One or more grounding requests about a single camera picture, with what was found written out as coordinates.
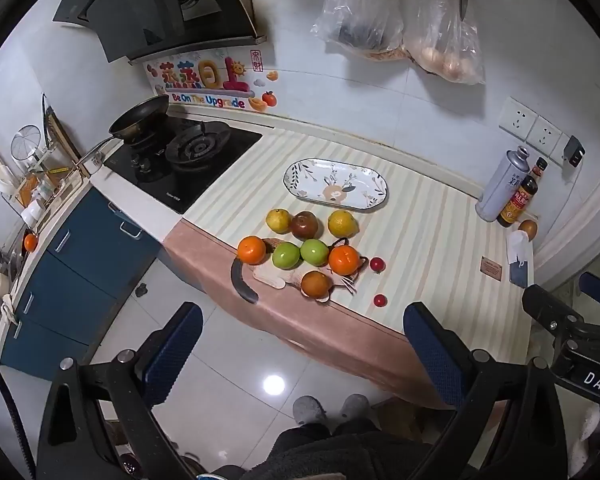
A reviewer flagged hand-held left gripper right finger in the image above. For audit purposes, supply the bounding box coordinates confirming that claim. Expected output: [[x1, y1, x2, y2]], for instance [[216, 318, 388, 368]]
[[402, 301, 568, 480]]

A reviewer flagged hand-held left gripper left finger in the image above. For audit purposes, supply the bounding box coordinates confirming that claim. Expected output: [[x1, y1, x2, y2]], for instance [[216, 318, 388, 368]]
[[36, 301, 204, 480]]

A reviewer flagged orange mandarin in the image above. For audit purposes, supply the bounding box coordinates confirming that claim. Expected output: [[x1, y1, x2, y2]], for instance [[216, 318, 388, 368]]
[[328, 245, 361, 276], [237, 236, 267, 265]]

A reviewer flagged red-brown round fruit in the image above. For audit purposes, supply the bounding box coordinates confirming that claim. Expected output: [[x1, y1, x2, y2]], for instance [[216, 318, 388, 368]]
[[300, 270, 333, 298]]

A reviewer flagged green apple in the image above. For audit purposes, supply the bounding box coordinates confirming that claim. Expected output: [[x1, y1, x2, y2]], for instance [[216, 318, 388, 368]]
[[300, 238, 329, 267], [272, 242, 301, 269]]

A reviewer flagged yellow lemon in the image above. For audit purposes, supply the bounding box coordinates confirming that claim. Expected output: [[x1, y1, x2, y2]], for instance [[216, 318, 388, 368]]
[[327, 209, 358, 239]]

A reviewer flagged small yellow pear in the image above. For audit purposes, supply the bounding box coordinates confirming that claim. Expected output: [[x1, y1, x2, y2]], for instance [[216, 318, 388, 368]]
[[266, 208, 292, 235]]

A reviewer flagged dark red apple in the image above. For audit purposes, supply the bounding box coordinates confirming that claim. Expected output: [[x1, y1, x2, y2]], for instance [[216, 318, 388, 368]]
[[291, 211, 320, 240]]

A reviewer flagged oval floral ceramic plate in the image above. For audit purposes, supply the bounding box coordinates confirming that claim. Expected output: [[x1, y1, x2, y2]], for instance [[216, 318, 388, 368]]
[[283, 158, 389, 214]]

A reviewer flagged blue tissue pack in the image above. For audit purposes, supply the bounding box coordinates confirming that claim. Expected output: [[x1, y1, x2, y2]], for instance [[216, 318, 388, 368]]
[[509, 260, 535, 289]]

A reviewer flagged white crumpled tissue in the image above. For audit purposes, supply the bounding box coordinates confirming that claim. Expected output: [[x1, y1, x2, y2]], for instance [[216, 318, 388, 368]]
[[506, 231, 531, 266]]

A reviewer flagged grey slipper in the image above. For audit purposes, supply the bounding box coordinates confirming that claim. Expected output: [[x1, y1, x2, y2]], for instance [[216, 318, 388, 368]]
[[339, 393, 371, 423], [292, 395, 327, 426]]

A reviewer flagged dark sauce bottle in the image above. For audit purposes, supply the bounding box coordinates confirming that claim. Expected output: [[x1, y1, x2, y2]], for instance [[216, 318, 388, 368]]
[[496, 156, 549, 229]]

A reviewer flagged striped table cloth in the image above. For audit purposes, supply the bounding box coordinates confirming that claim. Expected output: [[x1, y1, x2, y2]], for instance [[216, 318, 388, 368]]
[[162, 129, 536, 411]]

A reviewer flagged blue kitchen cabinet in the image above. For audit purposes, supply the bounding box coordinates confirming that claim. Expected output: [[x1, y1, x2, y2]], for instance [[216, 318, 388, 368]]
[[0, 187, 163, 381]]

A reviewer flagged grey metal can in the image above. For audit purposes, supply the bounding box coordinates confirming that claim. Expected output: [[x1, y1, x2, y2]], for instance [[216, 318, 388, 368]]
[[475, 146, 531, 223]]

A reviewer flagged black plug charger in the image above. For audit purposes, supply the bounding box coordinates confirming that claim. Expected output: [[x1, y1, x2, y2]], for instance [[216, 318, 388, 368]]
[[562, 135, 586, 168]]

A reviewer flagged person's dark clothing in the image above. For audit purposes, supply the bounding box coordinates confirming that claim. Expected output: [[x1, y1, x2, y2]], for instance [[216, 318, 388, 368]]
[[200, 415, 481, 480]]

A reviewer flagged black gas stove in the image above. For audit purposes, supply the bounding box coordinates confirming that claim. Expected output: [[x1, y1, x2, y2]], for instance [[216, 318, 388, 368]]
[[103, 114, 263, 214]]

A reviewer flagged dish rack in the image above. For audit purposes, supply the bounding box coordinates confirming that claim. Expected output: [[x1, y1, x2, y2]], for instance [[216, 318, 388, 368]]
[[0, 92, 88, 211]]

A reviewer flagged black frying pan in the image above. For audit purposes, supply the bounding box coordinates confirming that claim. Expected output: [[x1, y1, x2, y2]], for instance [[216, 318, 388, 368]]
[[75, 94, 171, 168]]

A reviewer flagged wooden framed board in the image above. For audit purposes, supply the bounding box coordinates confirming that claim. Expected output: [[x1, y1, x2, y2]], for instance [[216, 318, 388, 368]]
[[42, 92, 83, 171]]

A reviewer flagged white round strainer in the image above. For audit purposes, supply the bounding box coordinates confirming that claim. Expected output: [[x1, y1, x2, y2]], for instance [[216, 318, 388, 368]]
[[11, 125, 42, 158]]

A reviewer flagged plastic bag with pale produce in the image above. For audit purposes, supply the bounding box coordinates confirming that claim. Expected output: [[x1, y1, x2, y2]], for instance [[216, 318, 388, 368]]
[[402, 0, 486, 86]]

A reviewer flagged black range hood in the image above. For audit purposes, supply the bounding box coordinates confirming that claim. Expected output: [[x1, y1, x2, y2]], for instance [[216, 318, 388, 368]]
[[53, 0, 268, 66]]

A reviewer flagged plastic bag with dark contents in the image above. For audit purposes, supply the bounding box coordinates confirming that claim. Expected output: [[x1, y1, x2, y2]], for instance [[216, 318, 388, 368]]
[[311, 0, 406, 56]]

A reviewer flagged white wall socket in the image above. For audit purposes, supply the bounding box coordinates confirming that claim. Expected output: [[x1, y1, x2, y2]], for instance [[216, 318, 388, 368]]
[[550, 132, 581, 166], [525, 116, 563, 153], [498, 96, 540, 140]]

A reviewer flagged black cable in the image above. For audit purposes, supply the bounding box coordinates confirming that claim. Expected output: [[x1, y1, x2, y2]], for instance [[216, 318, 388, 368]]
[[0, 340, 36, 480]]

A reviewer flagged colourful wall sticker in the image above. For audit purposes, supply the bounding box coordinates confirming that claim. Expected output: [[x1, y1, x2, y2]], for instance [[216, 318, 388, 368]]
[[145, 50, 281, 113]]

